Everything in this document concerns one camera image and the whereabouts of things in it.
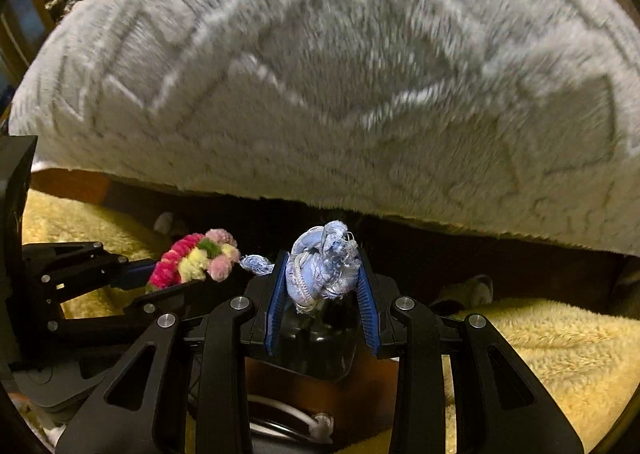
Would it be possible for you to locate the red yellow pompom scrunchie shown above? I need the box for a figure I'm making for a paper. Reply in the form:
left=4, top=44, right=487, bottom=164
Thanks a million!
left=145, top=229, right=240, bottom=293

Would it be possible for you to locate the yellow fluffy rug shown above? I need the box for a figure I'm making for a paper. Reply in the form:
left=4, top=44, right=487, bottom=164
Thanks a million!
left=22, top=191, right=639, bottom=453

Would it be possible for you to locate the grey fluffy blanket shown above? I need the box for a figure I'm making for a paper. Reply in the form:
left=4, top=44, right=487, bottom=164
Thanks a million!
left=9, top=0, right=639, bottom=255

